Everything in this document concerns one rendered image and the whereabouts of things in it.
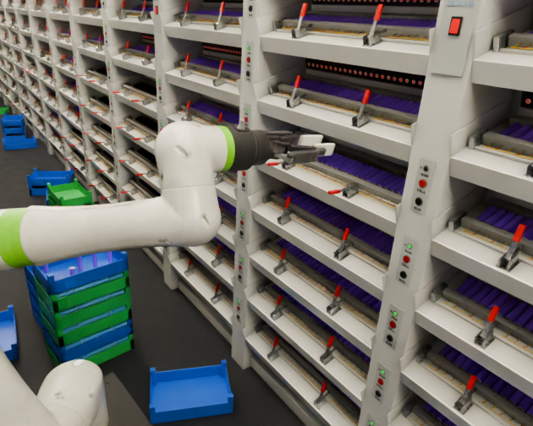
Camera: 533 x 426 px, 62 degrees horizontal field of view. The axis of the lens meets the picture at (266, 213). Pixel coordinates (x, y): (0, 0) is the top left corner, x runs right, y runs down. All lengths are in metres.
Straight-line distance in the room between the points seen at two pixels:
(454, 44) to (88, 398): 1.05
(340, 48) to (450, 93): 0.33
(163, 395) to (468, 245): 1.30
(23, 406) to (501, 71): 1.06
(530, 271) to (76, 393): 0.96
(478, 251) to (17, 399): 0.94
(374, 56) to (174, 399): 1.41
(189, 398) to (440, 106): 1.39
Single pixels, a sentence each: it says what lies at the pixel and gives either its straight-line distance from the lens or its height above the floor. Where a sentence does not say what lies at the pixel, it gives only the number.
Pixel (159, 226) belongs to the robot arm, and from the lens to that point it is 0.83.
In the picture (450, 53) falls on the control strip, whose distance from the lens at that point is 0.99.
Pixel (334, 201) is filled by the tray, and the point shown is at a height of 0.91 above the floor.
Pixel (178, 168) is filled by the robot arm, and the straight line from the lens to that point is 0.81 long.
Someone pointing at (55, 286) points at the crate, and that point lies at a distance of 1.79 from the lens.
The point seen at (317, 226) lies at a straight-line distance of 1.41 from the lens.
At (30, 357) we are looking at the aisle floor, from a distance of 2.20.
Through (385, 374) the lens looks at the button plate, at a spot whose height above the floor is 0.51.
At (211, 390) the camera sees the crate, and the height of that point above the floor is 0.00.
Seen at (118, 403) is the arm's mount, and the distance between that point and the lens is 1.41.
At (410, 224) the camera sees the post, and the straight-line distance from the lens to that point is 1.08.
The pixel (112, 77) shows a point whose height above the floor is 1.01.
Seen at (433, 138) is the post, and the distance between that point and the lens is 1.01.
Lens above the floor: 1.36
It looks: 24 degrees down
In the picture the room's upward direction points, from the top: 4 degrees clockwise
